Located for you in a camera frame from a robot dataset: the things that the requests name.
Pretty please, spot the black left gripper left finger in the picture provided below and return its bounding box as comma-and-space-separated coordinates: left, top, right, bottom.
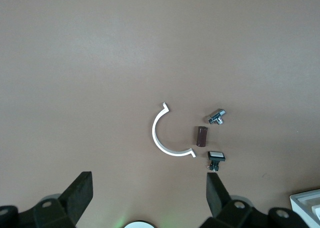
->
0, 171, 94, 228

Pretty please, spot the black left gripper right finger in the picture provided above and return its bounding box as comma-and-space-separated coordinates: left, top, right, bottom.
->
199, 172, 307, 228

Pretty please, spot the black push button white cap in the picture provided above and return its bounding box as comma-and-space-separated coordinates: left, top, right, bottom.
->
204, 151, 227, 173

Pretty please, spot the white drawer cabinet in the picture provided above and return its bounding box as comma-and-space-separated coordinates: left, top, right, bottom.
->
289, 189, 320, 228

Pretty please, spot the brown cylindrical component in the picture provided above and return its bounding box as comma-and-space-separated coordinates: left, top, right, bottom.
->
194, 125, 209, 148

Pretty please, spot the silver metal fitting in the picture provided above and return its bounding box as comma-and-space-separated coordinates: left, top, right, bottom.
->
206, 108, 227, 125

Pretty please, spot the white semicircular pipe clamp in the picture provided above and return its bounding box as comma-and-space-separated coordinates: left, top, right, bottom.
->
151, 102, 196, 159

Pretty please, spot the brown table cover sheet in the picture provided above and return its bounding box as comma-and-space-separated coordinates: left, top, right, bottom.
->
0, 0, 320, 228

